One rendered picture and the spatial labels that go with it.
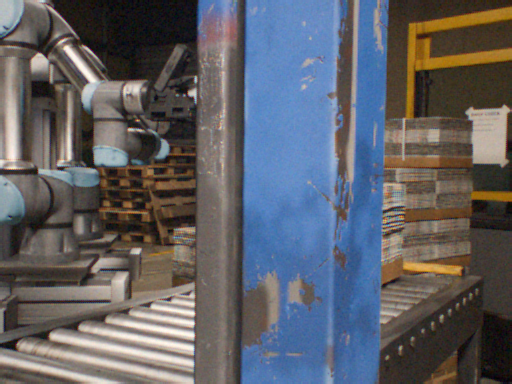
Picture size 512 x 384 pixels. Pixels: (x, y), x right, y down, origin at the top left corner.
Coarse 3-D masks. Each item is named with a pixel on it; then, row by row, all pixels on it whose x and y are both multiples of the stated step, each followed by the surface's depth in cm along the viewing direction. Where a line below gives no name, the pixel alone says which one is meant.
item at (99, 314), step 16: (176, 288) 145; (192, 288) 145; (112, 304) 128; (128, 304) 128; (144, 304) 130; (64, 320) 115; (80, 320) 115; (96, 320) 118; (0, 336) 104; (16, 336) 104; (32, 336) 106
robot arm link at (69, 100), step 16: (64, 80) 225; (64, 96) 227; (80, 96) 230; (64, 112) 227; (80, 112) 231; (64, 128) 227; (80, 128) 231; (64, 144) 228; (80, 144) 231; (64, 160) 228; (80, 160) 231
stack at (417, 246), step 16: (416, 224) 287; (432, 224) 294; (176, 240) 244; (192, 240) 236; (416, 240) 287; (432, 240) 295; (176, 256) 245; (192, 256) 237; (416, 256) 287; (432, 256) 296; (176, 272) 244; (192, 272) 236
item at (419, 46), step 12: (420, 36) 371; (420, 48) 371; (408, 60) 368; (408, 72) 368; (420, 72) 365; (408, 84) 368; (420, 84) 367; (408, 96) 368; (420, 96) 370; (408, 108) 369; (420, 108) 370
